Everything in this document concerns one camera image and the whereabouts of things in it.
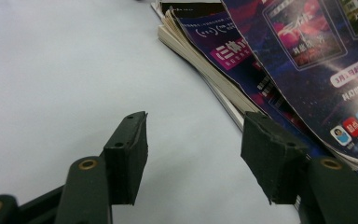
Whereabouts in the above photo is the purple cover magazine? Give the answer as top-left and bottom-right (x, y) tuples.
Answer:
(158, 7), (329, 158)
(220, 0), (358, 194)

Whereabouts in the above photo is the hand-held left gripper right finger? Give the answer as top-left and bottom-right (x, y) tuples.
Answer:
(241, 111), (310, 205)

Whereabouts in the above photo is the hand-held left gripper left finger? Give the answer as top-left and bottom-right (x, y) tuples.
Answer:
(103, 110), (149, 206)

